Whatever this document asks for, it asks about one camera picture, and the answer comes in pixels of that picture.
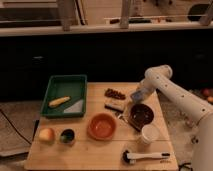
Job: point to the bunch of dark grapes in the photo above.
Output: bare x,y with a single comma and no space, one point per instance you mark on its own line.
114,94

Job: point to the peach apple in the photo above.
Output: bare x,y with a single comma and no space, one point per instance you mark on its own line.
47,135

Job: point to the blue sponge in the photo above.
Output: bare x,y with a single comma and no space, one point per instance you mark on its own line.
137,97

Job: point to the black white scrub block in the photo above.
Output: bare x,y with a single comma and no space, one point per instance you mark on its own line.
114,107

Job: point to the white handled dish brush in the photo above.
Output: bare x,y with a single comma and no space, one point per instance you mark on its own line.
130,157

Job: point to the yellow corn cob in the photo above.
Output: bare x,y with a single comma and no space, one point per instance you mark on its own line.
58,101

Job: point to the dark metal spoon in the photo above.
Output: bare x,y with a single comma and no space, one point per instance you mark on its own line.
120,116

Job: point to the red bowl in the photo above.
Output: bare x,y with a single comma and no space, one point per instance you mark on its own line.
102,127

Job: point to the grey cloth in tray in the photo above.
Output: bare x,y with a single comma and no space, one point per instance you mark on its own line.
75,108

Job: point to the white plastic cup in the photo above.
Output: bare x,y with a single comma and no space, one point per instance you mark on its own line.
149,134

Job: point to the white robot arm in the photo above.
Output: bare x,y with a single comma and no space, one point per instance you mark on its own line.
200,111

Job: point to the dark brown bowl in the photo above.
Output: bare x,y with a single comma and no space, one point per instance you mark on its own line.
140,115

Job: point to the green plastic tray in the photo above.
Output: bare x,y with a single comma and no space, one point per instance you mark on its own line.
74,86

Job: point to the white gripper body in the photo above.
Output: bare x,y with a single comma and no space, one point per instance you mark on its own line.
146,88

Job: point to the green black cup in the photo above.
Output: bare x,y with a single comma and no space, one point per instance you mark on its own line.
67,136

